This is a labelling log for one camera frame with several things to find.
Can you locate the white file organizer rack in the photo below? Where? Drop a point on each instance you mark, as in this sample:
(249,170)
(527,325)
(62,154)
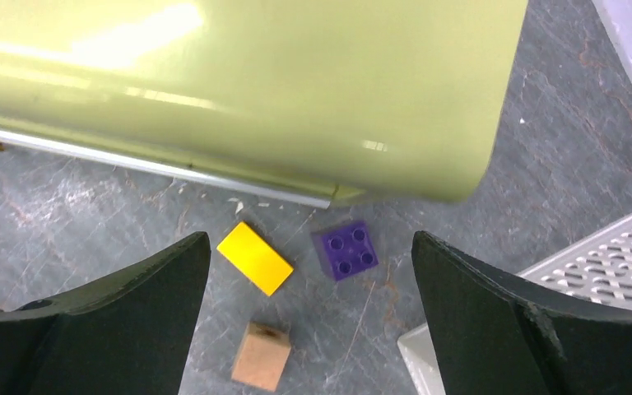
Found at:
(598,269)

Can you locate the wooden cube block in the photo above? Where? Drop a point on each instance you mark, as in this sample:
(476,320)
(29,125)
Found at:
(261,357)

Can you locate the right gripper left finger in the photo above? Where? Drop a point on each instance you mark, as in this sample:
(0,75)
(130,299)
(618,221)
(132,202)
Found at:
(125,333)

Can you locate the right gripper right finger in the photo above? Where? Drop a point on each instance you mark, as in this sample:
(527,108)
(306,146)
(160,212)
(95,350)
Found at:
(496,333)

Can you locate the yellow eraser block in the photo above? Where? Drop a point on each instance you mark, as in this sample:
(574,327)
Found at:
(255,258)

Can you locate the green drawer cabinet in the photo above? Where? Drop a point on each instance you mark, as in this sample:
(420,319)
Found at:
(315,102)

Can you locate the purple cube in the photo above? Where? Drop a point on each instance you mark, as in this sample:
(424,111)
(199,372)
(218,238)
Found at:
(345,250)

